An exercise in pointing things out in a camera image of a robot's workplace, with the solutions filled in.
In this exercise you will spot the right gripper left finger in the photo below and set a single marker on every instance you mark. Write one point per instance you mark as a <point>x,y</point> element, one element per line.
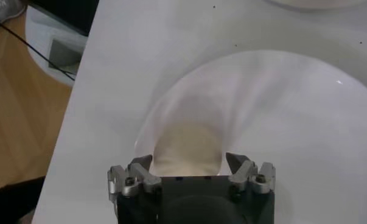
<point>140,176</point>

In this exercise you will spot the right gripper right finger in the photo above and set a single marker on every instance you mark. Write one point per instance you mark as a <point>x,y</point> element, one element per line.
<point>247,175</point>

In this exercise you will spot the white steamed baozi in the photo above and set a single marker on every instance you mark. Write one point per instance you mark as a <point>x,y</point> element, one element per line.
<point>187,149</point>

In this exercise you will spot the stainless steel steamer pot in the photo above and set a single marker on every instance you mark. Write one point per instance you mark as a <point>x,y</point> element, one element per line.
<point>317,2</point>

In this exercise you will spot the white round plate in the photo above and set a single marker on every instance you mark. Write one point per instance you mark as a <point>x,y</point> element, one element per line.
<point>292,121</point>

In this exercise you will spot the black robot body panel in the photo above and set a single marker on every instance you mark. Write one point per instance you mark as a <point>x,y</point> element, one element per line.
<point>12,204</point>

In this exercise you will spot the white rounded base housing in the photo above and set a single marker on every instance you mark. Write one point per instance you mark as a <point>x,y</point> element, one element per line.
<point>40,45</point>

